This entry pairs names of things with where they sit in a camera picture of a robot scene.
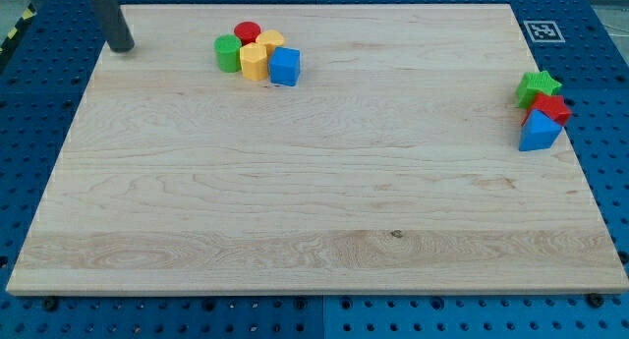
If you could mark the blue cube block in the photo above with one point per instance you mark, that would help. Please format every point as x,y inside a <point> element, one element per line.
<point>285,66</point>

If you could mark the light wooden board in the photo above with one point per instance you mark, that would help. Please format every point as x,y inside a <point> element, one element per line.
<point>391,167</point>

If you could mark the yellow hexagon block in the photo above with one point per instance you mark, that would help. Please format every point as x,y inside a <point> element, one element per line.
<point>254,62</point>

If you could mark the yellow rounded block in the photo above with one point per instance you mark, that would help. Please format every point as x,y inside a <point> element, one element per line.
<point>270,39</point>

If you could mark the green cylinder block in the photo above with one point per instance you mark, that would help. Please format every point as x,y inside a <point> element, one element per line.
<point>227,52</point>

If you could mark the red cylinder block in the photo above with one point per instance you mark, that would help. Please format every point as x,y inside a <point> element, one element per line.
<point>247,32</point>

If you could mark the blue triangle block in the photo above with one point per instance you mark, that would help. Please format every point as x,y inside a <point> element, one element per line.
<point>538,132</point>

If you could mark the green star block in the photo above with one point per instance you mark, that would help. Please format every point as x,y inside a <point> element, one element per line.
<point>533,83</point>

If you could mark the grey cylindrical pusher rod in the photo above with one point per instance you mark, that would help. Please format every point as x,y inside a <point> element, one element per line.
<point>113,25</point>

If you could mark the red star block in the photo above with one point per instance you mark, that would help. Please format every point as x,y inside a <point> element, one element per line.
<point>553,106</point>

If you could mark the white fiducial marker tag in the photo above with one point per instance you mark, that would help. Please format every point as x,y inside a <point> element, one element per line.
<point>543,31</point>

